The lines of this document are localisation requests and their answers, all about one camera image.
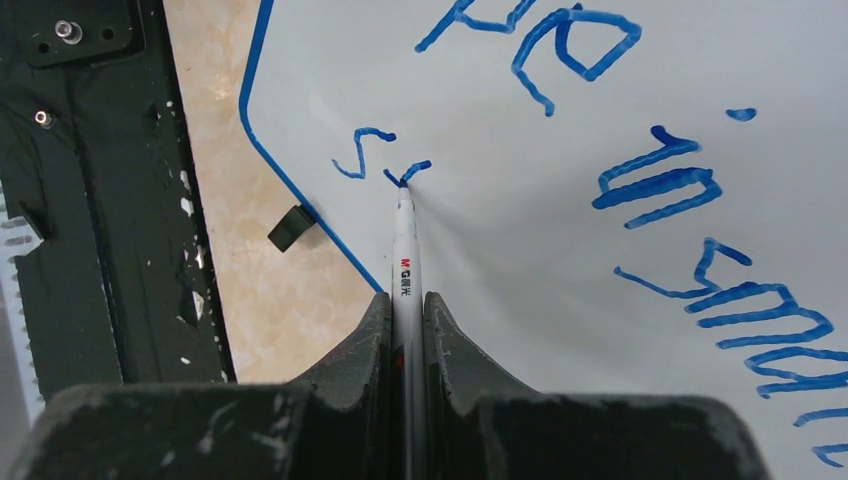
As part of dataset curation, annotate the blue framed whiteboard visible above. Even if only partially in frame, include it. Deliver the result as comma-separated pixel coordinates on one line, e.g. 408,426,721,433
240,1,847,479

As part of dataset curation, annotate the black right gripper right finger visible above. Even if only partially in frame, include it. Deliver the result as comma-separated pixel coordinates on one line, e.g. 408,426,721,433
423,292,770,479

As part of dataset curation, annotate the black whiteboard foot clip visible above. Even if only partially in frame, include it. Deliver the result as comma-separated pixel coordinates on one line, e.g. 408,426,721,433
267,205,315,252

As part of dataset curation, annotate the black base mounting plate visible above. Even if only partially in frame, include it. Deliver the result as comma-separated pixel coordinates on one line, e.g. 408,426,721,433
1,1,235,398

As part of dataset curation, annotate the white cable duct rail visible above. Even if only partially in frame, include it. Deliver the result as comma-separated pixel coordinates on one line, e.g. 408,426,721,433
1,189,45,425

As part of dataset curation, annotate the blue white marker pen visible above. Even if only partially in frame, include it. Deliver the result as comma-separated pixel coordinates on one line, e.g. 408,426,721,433
391,180,427,479

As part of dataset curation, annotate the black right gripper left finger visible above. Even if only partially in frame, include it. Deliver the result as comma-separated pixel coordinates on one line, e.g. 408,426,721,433
8,294,391,479

